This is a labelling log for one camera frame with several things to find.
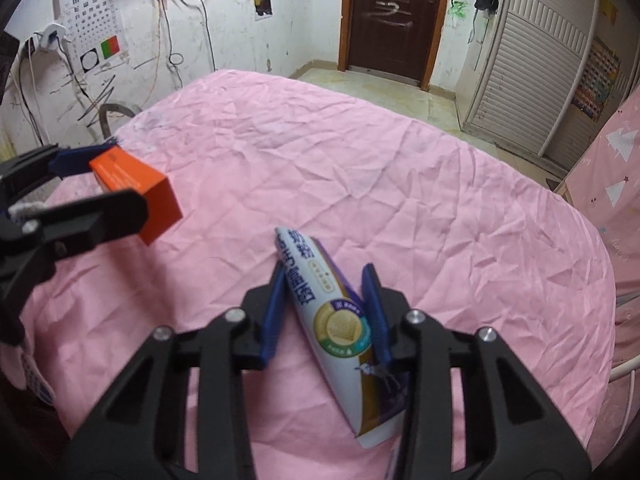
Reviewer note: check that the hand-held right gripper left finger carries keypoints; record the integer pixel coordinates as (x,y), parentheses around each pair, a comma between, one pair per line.
(272,315)

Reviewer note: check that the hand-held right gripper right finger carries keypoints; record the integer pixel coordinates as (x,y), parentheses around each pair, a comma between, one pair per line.
(374,310)

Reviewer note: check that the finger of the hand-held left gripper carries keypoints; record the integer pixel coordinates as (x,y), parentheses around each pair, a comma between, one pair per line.
(100,217)
(75,160)

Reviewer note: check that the white toothpaste tube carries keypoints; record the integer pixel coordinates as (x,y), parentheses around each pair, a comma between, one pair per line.
(340,320)

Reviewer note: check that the orange cardboard box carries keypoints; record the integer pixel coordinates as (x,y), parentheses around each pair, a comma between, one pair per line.
(150,195)

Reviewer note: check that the white power strip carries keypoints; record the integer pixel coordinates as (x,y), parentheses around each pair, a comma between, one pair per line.
(50,37)

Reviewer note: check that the pink bed sheet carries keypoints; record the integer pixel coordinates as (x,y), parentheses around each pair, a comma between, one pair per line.
(400,185)

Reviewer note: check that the eye chart poster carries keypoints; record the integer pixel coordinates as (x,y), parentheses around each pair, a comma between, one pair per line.
(85,10)

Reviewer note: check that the pink printed curtain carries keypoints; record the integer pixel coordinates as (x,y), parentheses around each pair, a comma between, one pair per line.
(620,170)

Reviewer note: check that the white shutter wardrobe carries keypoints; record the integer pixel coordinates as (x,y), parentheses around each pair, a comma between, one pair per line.
(530,60)

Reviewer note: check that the dark brown door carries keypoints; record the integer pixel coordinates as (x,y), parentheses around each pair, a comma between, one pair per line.
(395,10)

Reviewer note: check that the wooden bed frame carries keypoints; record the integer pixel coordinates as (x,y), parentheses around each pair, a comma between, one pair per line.
(562,190)

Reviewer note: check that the small dark wall picture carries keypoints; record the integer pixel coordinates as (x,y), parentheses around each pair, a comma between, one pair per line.
(263,4)

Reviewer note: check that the colourful grid wall poster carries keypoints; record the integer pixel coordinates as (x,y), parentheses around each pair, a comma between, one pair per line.
(597,80)

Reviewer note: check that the yellow wall note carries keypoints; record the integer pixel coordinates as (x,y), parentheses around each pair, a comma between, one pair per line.
(607,9)

